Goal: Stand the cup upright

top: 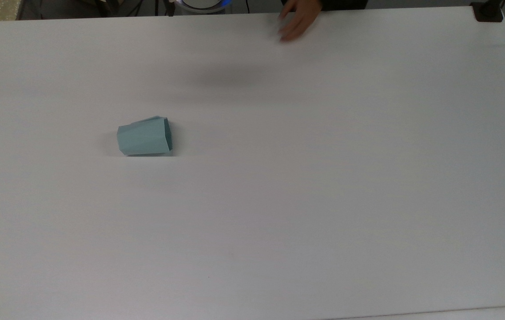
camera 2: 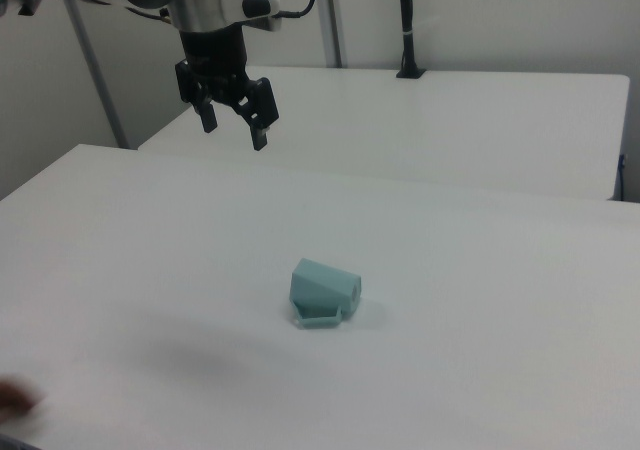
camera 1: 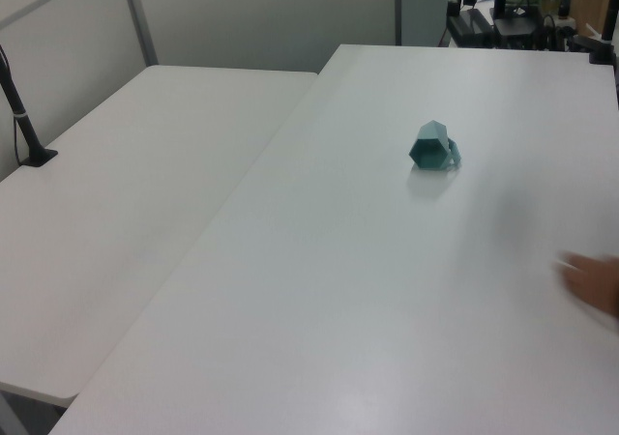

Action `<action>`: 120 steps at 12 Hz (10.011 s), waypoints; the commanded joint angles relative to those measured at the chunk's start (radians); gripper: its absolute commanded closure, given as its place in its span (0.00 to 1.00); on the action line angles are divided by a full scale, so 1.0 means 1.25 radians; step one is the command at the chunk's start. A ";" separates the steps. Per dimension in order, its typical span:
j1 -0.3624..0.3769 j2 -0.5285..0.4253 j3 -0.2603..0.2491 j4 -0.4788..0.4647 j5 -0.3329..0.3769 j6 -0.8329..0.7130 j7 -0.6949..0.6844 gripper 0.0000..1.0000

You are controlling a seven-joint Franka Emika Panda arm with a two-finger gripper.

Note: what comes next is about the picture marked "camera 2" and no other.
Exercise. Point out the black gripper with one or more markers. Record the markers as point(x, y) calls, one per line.
point(212, 50)

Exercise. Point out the teal angular cup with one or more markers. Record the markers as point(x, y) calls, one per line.
point(322, 292)

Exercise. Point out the person's hand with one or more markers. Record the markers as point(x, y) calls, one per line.
point(15, 397)

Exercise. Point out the white side table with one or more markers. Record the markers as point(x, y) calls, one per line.
point(450, 125)

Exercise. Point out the grey metal frame post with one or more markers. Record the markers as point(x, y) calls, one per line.
point(332, 20)
point(97, 70)

